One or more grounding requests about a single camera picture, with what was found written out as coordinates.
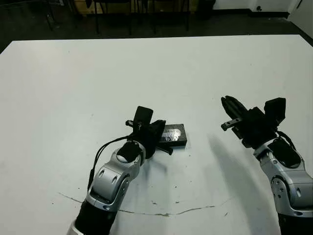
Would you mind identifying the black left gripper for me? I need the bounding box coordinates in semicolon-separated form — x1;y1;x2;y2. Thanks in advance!
127;119;174;159

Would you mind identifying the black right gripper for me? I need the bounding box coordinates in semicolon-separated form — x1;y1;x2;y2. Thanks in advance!
221;95;279;149

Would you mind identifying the black box lid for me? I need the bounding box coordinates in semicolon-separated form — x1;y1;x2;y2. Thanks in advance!
159;123;189;148

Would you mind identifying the black waste bin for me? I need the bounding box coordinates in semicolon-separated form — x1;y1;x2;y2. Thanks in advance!
197;0;217;19

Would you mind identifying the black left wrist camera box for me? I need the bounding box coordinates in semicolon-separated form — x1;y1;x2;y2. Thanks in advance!
133;106;154;128

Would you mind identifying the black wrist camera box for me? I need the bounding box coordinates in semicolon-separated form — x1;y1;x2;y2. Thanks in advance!
264;97;287;126
133;106;154;128

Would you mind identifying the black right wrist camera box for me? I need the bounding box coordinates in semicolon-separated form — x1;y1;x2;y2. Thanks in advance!
264;97;287;126

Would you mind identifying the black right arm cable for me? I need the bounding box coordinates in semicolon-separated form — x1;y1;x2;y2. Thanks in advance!
276;131;298;152

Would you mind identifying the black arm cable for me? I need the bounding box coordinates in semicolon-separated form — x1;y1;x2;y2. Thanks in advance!
276;131;298;152
87;136;132;191

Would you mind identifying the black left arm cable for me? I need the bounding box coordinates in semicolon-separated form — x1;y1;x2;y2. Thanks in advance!
87;136;132;191

